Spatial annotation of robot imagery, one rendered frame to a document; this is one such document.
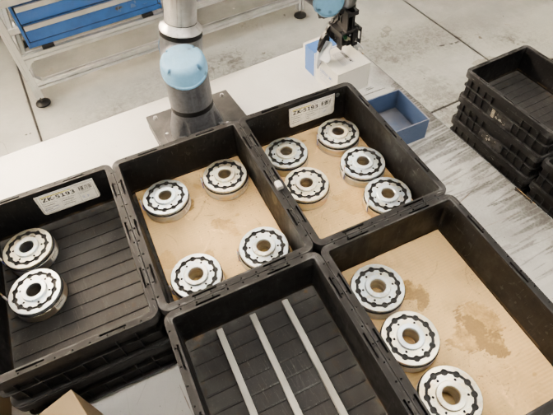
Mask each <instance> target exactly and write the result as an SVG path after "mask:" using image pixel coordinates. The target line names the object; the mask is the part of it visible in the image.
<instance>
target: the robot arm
mask: <svg viewBox="0 0 553 415"><path fill-rule="evenodd" d="M305 1H306V2H307V3H309V4H310V5H311V6H312V7H314V10H315V11H316V12H317V13H318V18H323V19H325V18H329V17H333V18H332V19H331V21H329V22H328V25H327V26H326V28H325V31H324V32H323V33H322V34H321V36H320V38H319V41H318V47H317V53H316V68H318V67H319V66H320V64H321V62H322V61H323V62H325V63H329V62H330V60H331V55H330V50H331V48H332V42H331V41H329V40H330V38H331V39H332V40H333V41H334V42H335V43H336V44H337V48H339V49H340V50H341V51H342V47H343V46H345V45H346V46H348V45H351V46H352V47H353V48H355V49H356V50H357V51H358V48H361V49H363V47H362V45H361V44H360V41H361V33H362V27H361V26H360V25H358V24H357V23H356V22H355V19H356V15H359V9H358V8H356V3H357V0H305ZM163 7H164V20H163V21H161V22H160V24H159V42H158V47H159V52H160V73H161V76H162V77H163V79H164V83H165V88H166V91H167V95H168V98H169V101H170V107H171V110H172V112H171V120H170V131H171V134H172V137H173V138H174V140H177V139H180V138H183V137H186V136H188V135H191V134H194V133H198V132H201V131H203V130H206V129H209V128H212V127H215V126H217V125H220V124H223V118H222V116H221V114H220V112H219V110H218V109H217V107H216V106H215V104H214V102H213V98H212V93H211V84H210V80H209V75H208V66H207V61H206V58H205V56H204V54H203V52H202V25H201V24H200V23H199V22H198V21H197V0H163ZM359 31H360V38H358V32H359ZM329 37H330V38H329Z"/></svg>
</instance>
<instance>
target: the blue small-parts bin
mask: <svg viewBox="0 0 553 415"><path fill-rule="evenodd" d="M367 101H368V102H369V103H370V104H371V105H372V106H373V107H374V108H375V110H376V111H377V112H378V113H379V114H380V115H381V116H382V117H383V118H384V120H385V121H386V122H387V123H388V124H389V125H390V126H391V127H392V128H393V129H394V131H395V132H396V133H397V134H398V135H399V136H400V137H401V138H402V139H403V141H404V142H405V143H406V144H409V143H412V142H415V141H417V140H420V139H422V138H424V137H425V134H426V130H427V127H428V124H429V121H430V119H429V118H428V117H427V116H426V115H425V114H424V113H423V112H422V111H421V110H420V109H419V108H418V107H417V106H416V105H415V104H414V103H413V102H412V101H411V100H410V99H409V98H408V97H407V96H406V95H405V94H404V93H403V92H402V91H401V90H400V89H397V90H395V91H391V92H389V93H386V94H383V95H381V96H377V97H375V98H373V99H370V100H367Z"/></svg>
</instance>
